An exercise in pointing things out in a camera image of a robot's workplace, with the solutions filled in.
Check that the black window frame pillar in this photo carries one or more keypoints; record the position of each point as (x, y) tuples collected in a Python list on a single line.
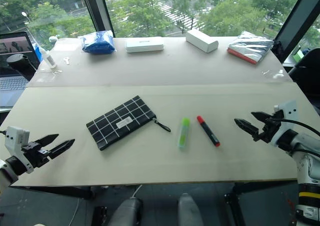
[(97, 8), (295, 18)]

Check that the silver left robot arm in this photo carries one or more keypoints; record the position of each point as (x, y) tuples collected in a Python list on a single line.
[(7, 172)]

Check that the black cylindrical device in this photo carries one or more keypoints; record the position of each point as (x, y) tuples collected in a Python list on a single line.
[(21, 65)]

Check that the laptop computer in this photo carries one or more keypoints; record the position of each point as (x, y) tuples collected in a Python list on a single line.
[(13, 80)]

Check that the green box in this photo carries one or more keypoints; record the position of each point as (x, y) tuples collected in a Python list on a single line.
[(298, 55)]

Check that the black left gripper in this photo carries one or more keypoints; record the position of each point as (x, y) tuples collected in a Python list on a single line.
[(35, 154)]

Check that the white plastic tube bottle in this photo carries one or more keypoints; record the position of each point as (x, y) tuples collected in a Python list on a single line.
[(48, 58)]

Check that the dark rounded grey shape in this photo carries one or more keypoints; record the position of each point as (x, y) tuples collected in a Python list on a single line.
[(127, 211), (190, 211)]

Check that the silver wrapped red book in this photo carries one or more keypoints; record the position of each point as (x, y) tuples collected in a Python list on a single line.
[(250, 46)]

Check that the black table frame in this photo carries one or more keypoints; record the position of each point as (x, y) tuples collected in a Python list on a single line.
[(237, 201)]

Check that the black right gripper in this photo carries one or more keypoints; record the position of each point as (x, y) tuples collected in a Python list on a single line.
[(271, 128)]

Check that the blue cloth in plastic bag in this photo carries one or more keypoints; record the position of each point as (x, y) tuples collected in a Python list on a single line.
[(98, 42)]

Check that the red black marker pen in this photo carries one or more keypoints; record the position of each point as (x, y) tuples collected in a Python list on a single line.
[(208, 130)]

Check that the black white grid pencil case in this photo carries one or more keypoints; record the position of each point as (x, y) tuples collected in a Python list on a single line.
[(120, 122)]

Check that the flat white rectangular box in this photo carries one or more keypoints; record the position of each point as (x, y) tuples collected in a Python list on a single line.
[(144, 44)]

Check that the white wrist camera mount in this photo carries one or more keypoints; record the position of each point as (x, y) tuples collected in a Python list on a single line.
[(14, 137), (288, 110)]

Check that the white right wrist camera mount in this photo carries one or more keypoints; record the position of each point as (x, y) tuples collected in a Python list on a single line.
[(288, 110)]

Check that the small white plastic piece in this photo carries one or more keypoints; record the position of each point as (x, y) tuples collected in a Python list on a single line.
[(66, 60)]

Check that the green highlighter pen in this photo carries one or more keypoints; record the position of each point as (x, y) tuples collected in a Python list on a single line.
[(184, 133)]

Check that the black office chair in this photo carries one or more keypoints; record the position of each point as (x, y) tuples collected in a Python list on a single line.
[(307, 73)]

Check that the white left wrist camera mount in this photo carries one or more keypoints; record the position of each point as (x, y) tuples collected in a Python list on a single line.
[(14, 137)]

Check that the white cardboard box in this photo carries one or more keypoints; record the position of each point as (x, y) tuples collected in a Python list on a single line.
[(201, 40)]

